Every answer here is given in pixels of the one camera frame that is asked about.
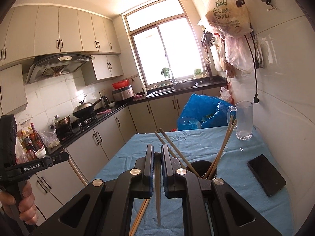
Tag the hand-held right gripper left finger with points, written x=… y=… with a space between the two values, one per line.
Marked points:
x=149 y=186

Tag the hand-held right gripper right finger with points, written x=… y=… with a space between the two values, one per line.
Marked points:
x=165 y=186

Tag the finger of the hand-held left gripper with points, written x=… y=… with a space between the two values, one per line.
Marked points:
x=60 y=157

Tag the long wooden chopstick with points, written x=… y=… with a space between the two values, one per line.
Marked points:
x=75 y=168
x=138 y=213
x=143 y=213
x=158 y=201

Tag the dark grey utensil holder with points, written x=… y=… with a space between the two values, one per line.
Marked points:
x=196 y=167

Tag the person's left hand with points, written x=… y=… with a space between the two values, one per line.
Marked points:
x=28 y=201

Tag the white bowl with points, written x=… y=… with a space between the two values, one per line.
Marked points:
x=40 y=153

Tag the clear plastic bag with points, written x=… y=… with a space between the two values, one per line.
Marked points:
x=50 y=140

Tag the brown sauce bottle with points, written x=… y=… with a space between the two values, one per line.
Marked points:
x=34 y=137

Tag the metal cooking pot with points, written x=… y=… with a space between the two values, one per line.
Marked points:
x=62 y=124

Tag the black gas stove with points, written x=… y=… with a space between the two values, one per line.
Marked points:
x=83 y=124

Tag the cream base cabinets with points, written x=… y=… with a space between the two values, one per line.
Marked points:
x=105 y=132

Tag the black wok with lid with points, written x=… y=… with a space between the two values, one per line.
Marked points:
x=83 y=109

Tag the black kitchen countertop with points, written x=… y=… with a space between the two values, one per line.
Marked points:
x=110 y=111

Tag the metal kettle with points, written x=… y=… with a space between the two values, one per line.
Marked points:
x=105 y=101

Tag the blue tablecloth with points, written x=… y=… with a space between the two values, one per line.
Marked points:
x=236 y=152

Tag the blue plastic bag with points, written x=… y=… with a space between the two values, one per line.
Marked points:
x=196 y=108

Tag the silver rice cooker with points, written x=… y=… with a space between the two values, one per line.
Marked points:
x=123 y=94

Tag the pink cloth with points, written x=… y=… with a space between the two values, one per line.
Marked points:
x=137 y=97

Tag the grey range hood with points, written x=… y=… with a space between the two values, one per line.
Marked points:
x=56 y=64

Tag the red plastic basin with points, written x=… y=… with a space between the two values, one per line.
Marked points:
x=120 y=84

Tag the steel sink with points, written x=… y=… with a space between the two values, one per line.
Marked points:
x=160 y=92

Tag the clear glass mug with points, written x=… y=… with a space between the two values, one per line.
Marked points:
x=244 y=123

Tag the black smartphone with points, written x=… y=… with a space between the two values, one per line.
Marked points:
x=267 y=175

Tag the metal faucet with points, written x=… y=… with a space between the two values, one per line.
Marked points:
x=173 y=78

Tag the white plastic bag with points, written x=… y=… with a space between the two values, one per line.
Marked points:
x=226 y=94

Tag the green cloth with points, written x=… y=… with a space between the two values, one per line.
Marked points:
x=165 y=71

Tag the green container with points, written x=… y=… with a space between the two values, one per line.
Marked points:
x=198 y=72

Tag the dark cutlery holder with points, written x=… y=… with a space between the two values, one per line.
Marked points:
x=209 y=73

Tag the kitchen window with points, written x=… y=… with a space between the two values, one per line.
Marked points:
x=160 y=54

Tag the white cutting board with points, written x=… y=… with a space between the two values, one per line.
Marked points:
x=219 y=59

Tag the pink hanging plastic bag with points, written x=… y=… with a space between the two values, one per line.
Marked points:
x=236 y=51

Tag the printed hanging plastic bag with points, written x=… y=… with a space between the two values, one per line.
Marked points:
x=226 y=17

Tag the cream wall cabinets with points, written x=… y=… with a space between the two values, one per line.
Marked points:
x=49 y=32

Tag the black wall rack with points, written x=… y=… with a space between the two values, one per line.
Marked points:
x=208 y=39

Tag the wall power socket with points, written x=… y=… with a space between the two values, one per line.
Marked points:
x=259 y=54

